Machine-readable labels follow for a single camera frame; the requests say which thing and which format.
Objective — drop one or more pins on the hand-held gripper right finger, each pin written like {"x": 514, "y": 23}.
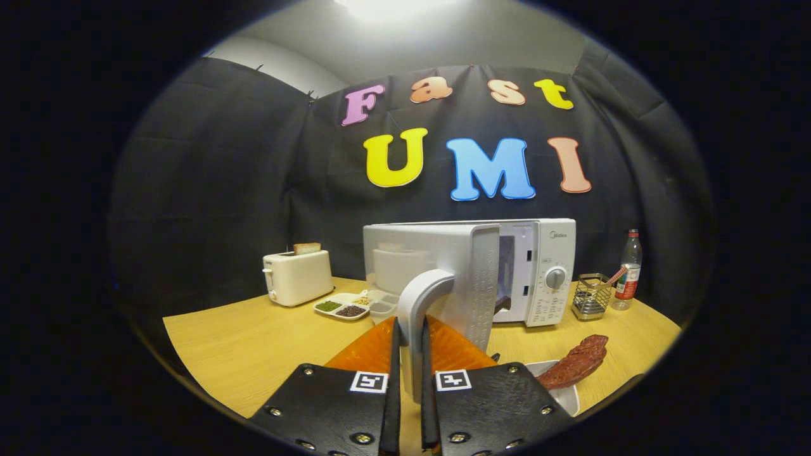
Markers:
{"x": 428, "y": 392}

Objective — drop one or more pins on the toast slice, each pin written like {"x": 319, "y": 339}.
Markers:
{"x": 307, "y": 248}

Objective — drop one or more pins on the white toaster oven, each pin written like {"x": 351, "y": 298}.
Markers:
{"x": 443, "y": 259}

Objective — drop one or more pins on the brown meat piece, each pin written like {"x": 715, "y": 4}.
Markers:
{"x": 573, "y": 364}

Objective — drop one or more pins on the white divided dish with beans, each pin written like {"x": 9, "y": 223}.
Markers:
{"x": 342, "y": 307}

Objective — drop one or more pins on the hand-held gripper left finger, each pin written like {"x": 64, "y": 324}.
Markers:
{"x": 396, "y": 392}

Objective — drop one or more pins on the clear plastic water bottle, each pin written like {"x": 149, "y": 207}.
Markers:
{"x": 628, "y": 278}

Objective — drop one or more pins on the small white ribbed dish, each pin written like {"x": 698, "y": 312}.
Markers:
{"x": 567, "y": 398}

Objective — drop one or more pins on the red striped straw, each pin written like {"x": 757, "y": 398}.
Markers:
{"x": 616, "y": 276}

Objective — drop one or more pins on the white bread toaster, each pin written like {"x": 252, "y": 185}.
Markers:
{"x": 301, "y": 278}

